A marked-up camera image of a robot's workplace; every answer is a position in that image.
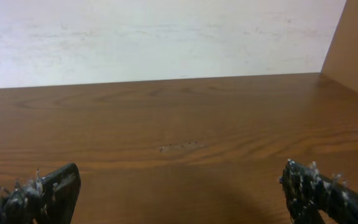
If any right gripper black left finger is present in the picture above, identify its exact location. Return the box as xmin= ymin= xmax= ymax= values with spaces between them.
xmin=0 ymin=162 xmax=81 ymax=224

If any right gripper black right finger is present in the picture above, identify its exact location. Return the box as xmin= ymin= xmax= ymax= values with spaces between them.
xmin=279 ymin=159 xmax=358 ymax=224

